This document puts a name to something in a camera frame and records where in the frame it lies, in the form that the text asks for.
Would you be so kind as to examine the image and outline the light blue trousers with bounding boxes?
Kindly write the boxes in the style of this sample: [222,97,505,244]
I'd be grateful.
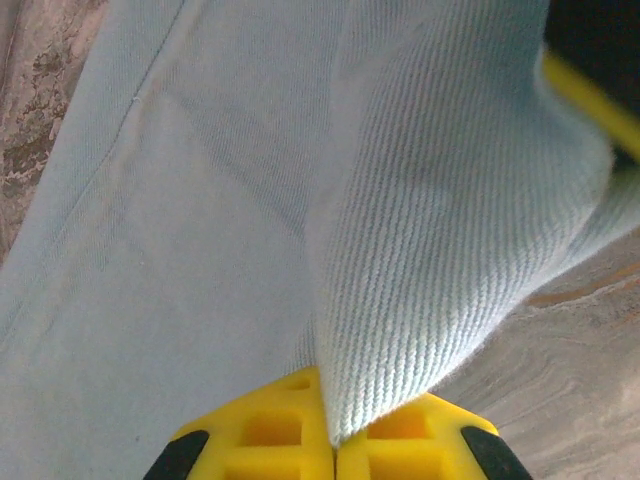
[0,0,640,449]

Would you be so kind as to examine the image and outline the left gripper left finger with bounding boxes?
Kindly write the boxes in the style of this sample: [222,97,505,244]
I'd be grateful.
[144,367,335,480]

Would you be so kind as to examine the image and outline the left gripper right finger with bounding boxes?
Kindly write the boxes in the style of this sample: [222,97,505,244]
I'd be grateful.
[335,392,534,480]

